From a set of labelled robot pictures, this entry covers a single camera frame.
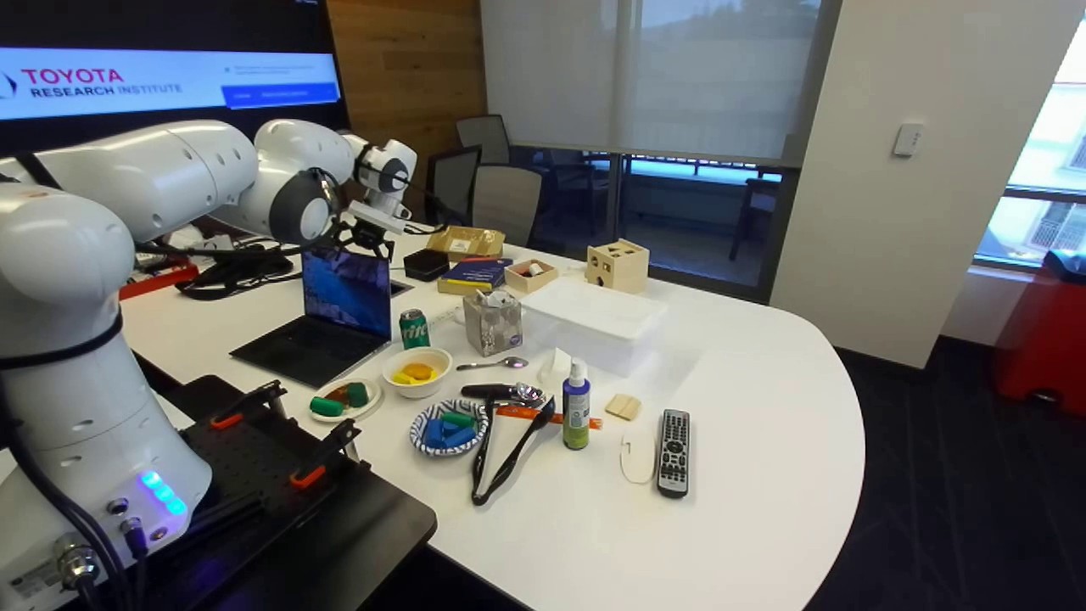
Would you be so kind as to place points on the black kitchen tongs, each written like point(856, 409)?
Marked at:
point(496, 452)

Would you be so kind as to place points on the green soda can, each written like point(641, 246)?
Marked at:
point(417, 332)

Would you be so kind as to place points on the black laptop with blue screen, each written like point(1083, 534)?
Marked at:
point(340, 311)

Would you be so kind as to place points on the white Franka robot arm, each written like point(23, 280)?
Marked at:
point(78, 375)

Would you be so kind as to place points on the white plate with green toys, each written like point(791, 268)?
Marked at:
point(344, 397)

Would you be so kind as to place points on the grey office chair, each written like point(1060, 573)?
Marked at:
point(506, 203)

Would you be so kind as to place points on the red flat object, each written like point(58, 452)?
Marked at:
point(153, 280)

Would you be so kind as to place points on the white roller window blind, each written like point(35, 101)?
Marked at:
point(645, 74)

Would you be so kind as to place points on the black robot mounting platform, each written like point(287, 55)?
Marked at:
point(293, 531)

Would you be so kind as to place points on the yellow bowl with yellow food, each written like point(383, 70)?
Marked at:
point(417, 371)

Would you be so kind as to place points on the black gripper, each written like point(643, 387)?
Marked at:
point(363, 234)

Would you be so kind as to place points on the flat black square pad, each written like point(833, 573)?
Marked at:
point(402, 290)

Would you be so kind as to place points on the wooden shape sorter cube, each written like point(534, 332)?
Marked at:
point(620, 267)

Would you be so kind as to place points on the small black pouch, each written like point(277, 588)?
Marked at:
point(429, 267)

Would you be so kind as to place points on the black remote control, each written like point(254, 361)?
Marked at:
point(675, 452)

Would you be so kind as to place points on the white wall light switch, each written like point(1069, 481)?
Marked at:
point(909, 138)

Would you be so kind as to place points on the small bottle with blue label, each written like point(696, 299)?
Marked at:
point(575, 409)

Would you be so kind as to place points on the white rectangular box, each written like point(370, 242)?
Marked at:
point(595, 311)

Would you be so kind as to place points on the small wooden open box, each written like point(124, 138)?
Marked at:
point(530, 274)

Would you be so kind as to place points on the blue and yellow book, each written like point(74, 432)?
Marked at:
point(475, 276)

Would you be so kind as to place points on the blue bowl with green toy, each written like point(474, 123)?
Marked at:
point(451, 424)

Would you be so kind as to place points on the small flat wooden block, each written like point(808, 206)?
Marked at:
point(624, 406)

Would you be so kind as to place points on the red cabinet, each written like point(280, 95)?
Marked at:
point(1048, 341)

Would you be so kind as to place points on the metal spoon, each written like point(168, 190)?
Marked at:
point(496, 363)

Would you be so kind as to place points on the woven wooden tray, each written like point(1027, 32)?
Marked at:
point(465, 242)

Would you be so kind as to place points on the black mesh office chair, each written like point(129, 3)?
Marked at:
point(452, 186)

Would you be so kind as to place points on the wall display with Toyota logo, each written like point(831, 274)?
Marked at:
point(171, 78)

